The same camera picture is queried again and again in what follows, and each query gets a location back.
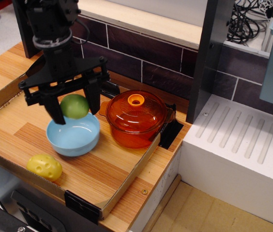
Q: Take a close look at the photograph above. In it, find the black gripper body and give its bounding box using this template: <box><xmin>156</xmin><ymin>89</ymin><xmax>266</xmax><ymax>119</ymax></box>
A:
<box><xmin>18</xmin><ymin>44</ymin><xmax>107</xmax><ymax>97</ymax></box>

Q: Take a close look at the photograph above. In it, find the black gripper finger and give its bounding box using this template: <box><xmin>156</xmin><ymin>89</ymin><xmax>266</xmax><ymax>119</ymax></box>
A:
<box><xmin>25</xmin><ymin>93</ymin><xmax>65</xmax><ymax>125</ymax></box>
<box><xmin>82</xmin><ymin>71</ymin><xmax>110</xmax><ymax>115</ymax></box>

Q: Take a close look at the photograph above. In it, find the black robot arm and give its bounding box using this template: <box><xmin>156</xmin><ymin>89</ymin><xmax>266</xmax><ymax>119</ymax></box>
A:
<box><xmin>18</xmin><ymin>0</ymin><xmax>109</xmax><ymax>125</ymax></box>

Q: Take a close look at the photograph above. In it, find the light blue bowl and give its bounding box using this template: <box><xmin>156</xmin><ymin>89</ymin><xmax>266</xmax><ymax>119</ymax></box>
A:
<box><xmin>46</xmin><ymin>113</ymin><xmax>100</xmax><ymax>157</ymax></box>

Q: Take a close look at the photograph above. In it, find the orange glass pot with lid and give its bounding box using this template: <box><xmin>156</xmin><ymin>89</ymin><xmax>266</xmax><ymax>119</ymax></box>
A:
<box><xmin>99</xmin><ymin>90</ymin><xmax>175</xmax><ymax>149</ymax></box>

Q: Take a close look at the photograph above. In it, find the yellow toy potato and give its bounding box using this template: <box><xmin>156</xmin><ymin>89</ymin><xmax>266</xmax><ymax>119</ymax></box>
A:
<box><xmin>26</xmin><ymin>154</ymin><xmax>62</xmax><ymax>182</ymax></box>

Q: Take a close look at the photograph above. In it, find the cardboard fence with black tape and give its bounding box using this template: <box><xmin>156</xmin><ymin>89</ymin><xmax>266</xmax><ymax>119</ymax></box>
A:
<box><xmin>0</xmin><ymin>54</ymin><xmax>184</xmax><ymax>224</ymax></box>

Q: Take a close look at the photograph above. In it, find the white toy sink drainboard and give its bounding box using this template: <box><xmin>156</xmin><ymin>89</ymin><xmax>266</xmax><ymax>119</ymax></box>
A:
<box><xmin>179</xmin><ymin>95</ymin><xmax>273</xmax><ymax>223</ymax></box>

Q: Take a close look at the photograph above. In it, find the dark grey shelf post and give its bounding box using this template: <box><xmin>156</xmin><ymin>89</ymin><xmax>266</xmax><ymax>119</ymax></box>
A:
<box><xmin>186</xmin><ymin>0</ymin><xmax>234</xmax><ymax>124</ymax></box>

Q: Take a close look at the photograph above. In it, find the bundle of black cables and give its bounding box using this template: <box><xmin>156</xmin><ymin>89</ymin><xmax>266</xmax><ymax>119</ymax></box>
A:
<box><xmin>226</xmin><ymin>0</ymin><xmax>273</xmax><ymax>45</ymax></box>

